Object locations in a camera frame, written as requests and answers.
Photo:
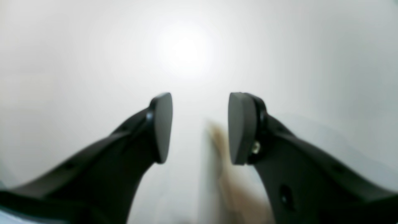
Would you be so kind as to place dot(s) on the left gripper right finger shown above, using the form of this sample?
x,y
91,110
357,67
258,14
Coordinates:
x,y
304,184

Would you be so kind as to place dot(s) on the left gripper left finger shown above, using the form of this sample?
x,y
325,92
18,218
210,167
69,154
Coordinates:
x,y
98,184

